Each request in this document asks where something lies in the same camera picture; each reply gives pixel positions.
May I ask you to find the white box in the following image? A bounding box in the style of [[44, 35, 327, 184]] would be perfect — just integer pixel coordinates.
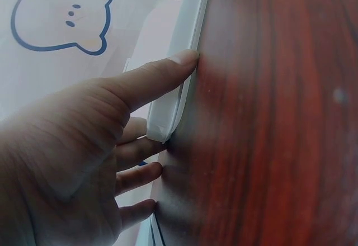
[[145, 0, 214, 144]]

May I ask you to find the person's left hand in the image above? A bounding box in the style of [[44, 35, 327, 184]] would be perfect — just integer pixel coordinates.
[[0, 49, 200, 246]]

